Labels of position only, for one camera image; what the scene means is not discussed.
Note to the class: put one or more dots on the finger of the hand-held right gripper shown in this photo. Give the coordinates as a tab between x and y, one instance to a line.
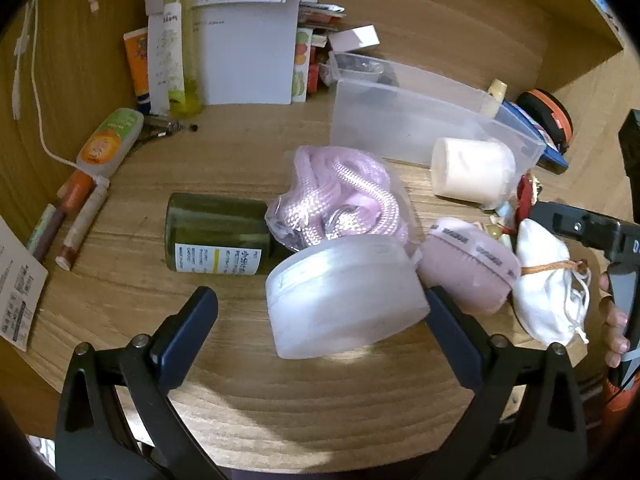
631	150
570	225

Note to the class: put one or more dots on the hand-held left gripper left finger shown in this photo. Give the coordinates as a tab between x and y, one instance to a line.
192	320

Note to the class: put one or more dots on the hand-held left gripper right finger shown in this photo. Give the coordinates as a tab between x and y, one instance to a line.
452	330

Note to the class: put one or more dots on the pink round case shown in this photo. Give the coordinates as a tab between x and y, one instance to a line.
465	270

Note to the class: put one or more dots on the white cloth pouch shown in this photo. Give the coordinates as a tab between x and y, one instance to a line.
542	300

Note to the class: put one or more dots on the white cylindrical container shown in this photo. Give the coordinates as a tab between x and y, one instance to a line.
470	170

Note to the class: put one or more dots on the frosted round plastic container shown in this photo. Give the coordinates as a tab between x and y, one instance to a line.
340	300

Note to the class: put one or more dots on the clear plastic bin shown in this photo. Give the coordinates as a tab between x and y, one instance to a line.
380	120

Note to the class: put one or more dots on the wooden desktop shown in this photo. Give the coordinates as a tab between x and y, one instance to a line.
300	400

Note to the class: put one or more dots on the person's right hand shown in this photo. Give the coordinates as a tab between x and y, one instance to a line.
614	325

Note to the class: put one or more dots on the red trinket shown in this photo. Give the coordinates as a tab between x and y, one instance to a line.
527	195

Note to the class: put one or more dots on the orange black round device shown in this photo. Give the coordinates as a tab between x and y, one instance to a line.
550	115

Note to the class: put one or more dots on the dark green bottle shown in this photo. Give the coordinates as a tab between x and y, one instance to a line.
210	220

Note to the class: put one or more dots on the orange cloth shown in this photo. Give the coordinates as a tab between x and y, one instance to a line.
622	410

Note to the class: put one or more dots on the white tube pen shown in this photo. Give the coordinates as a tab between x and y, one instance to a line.
82	230

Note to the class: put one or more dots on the cream tube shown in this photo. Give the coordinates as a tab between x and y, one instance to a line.
494	97

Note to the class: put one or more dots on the orange marker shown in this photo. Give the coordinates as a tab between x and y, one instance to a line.
75	192

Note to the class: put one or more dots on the white printed paper card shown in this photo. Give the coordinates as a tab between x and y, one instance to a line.
20	285

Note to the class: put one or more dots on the green orange wipes pack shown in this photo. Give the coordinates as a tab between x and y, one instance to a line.
107	142

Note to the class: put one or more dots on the orange box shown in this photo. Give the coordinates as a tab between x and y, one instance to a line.
136	70

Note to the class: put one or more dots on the yellow spray bottle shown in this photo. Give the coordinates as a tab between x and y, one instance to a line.
182	60

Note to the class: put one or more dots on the long white receipt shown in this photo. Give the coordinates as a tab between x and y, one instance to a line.
160	60

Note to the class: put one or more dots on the small clear plastic container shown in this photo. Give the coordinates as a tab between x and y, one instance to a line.
360	67

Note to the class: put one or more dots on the fruit print box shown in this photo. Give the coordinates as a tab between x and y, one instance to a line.
301	65

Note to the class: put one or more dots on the small white box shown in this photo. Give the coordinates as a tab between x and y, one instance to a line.
352	39

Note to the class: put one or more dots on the pile of printed packets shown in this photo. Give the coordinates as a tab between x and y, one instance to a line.
320	12

